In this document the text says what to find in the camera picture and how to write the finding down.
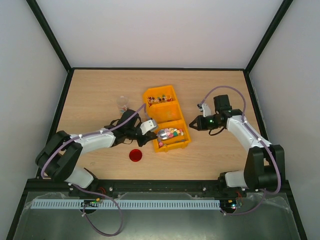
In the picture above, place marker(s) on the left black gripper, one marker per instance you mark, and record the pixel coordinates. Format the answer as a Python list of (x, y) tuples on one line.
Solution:
[(149, 136)]

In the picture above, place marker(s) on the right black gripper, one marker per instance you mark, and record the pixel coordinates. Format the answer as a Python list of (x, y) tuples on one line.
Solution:
[(199, 122)]

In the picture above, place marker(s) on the metal scoop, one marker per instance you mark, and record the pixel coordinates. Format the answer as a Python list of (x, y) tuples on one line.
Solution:
[(164, 134)]

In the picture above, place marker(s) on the yellow star candy bin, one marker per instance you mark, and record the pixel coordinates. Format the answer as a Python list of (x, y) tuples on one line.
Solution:
[(181, 137)]

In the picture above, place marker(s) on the yellow lollipop bin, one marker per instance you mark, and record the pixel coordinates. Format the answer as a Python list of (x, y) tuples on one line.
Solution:
[(159, 95)]

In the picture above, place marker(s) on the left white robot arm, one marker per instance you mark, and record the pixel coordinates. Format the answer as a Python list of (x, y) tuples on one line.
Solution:
[(58, 159)]

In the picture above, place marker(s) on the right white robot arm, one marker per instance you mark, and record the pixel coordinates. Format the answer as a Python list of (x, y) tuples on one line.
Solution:
[(265, 162)]

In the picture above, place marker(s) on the red round lid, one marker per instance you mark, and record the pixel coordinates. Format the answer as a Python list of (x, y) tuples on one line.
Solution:
[(135, 155)]

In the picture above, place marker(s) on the clear plastic cup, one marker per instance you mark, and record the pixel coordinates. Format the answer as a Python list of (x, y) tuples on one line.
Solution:
[(122, 104)]

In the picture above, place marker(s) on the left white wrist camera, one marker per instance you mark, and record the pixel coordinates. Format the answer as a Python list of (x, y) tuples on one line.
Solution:
[(148, 126)]

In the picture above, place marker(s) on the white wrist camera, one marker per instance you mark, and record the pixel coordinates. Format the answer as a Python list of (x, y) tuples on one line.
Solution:
[(204, 109), (148, 126)]

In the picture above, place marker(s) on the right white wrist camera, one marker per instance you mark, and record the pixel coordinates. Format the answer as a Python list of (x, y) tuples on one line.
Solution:
[(204, 109)]

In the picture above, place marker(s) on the white slotted cable duct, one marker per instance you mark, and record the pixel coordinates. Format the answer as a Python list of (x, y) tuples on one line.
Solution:
[(125, 204)]

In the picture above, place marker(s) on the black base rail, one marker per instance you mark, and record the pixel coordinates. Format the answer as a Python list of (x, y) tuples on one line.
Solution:
[(116, 188)]

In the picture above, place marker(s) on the right black frame post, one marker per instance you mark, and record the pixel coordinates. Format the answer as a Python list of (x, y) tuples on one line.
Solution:
[(279, 15)]

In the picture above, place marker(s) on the black frame post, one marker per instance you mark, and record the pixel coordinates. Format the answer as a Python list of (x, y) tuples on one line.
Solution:
[(279, 15), (40, 17)]

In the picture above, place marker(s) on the left black frame post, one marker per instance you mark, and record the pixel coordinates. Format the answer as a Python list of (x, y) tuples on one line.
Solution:
[(40, 17)]

